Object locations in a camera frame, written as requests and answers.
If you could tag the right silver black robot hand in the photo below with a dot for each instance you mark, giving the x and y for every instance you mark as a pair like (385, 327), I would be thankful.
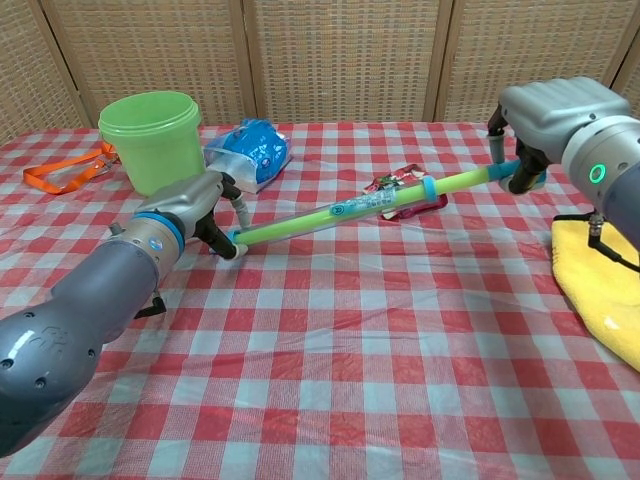
(560, 107)

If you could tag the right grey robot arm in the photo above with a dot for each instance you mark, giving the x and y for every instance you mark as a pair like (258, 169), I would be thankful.
(615, 170)

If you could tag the yellow cloth black trim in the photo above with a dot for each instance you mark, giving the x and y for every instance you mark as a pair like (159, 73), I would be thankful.
(600, 295)

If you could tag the woven bamboo folding screen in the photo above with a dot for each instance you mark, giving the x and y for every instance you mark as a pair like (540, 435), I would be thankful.
(345, 55)

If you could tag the blue tissue pack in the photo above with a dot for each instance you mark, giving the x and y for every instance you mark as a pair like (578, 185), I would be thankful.
(260, 147)

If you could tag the green blue water pump toy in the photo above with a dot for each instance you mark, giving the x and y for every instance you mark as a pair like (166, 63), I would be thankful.
(310, 220)

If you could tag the red drink pouch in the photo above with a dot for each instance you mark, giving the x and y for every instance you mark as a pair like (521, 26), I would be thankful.
(400, 177)

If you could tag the red white checkered tablecloth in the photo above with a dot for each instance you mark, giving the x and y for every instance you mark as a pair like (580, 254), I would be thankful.
(320, 350)

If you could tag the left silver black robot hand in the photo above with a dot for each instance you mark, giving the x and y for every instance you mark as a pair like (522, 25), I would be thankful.
(185, 200)

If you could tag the green plastic bucket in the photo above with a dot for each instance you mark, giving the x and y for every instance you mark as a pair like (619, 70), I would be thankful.
(155, 155)

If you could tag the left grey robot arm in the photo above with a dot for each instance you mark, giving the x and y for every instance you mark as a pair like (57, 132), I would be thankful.
(75, 310)

